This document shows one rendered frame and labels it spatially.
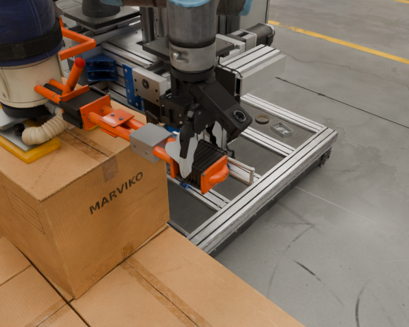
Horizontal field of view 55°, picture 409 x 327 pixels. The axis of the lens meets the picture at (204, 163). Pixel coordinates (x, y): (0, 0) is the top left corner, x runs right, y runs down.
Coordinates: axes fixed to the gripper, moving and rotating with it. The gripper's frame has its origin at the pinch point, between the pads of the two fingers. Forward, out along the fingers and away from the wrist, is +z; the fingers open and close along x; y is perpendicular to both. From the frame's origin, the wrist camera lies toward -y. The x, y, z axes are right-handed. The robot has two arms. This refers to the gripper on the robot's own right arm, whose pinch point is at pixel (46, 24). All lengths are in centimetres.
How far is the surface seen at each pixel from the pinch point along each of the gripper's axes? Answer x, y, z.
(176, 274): -21, 76, 54
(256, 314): -17, 102, 54
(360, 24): 381, -10, 104
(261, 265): 36, 76, 108
